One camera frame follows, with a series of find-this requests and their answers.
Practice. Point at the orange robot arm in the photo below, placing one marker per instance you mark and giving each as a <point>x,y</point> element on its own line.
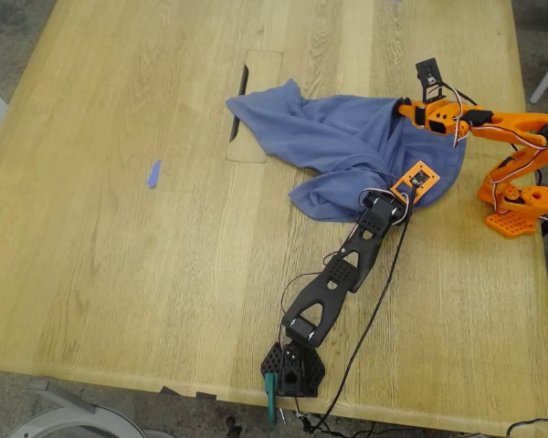
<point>520,121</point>

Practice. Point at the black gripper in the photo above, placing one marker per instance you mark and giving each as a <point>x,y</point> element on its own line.
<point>396,188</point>

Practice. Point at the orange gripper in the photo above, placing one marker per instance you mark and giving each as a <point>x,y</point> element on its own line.
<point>410,110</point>

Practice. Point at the green table clamp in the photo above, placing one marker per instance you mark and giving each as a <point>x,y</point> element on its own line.
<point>270,401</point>

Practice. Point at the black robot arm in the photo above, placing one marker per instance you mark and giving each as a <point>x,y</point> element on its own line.
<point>319,292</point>

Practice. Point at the blue printed T-shirt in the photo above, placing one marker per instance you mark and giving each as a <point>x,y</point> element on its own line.
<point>329,132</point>

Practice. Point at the small blue tape piece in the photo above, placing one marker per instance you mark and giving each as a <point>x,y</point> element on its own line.
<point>154,175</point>

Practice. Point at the grey round chair base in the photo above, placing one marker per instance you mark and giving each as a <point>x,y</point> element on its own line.
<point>73,420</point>

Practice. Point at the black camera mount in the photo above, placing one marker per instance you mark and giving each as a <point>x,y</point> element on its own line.
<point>428,73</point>

